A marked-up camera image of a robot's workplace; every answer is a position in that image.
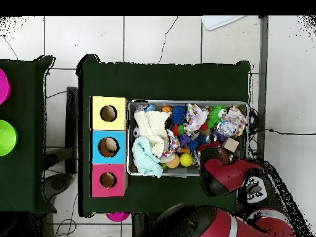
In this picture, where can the large colourful dotted cloth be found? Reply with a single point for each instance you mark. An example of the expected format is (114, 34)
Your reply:
(195, 118)

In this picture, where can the small colourful dotted cloth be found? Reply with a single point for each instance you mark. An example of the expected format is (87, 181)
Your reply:
(172, 143)

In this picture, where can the cream quilted cloth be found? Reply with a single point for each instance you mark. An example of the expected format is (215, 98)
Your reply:
(153, 123)

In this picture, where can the mint quilted cloth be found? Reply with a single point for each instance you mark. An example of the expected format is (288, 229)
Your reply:
(145, 158)

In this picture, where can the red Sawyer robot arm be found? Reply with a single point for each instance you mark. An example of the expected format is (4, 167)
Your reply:
(227, 175)

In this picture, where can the clear mesh bin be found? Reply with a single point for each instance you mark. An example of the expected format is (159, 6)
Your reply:
(182, 173)

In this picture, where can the wooden box with three holes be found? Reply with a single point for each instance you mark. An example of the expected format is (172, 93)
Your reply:
(119, 123)

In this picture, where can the pale wooden block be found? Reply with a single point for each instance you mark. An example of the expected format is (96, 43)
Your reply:
(230, 145)

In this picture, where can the yellow ball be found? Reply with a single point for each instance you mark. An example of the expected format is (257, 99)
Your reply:
(186, 160)

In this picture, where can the pale patterned crumpled cloth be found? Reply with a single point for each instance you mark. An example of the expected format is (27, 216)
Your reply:
(232, 122)

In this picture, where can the orange sponge disc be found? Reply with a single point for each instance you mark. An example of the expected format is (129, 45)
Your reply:
(172, 163)

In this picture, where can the blue spiky ball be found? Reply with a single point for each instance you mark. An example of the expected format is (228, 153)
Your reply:
(178, 114)

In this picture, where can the dark green table cloth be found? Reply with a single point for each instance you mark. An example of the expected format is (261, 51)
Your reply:
(160, 81)
(27, 172)

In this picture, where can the pink bowl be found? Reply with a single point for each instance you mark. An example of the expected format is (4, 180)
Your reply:
(118, 217)
(3, 86)

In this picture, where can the green bowl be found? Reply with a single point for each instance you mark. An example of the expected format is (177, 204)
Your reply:
(7, 138)

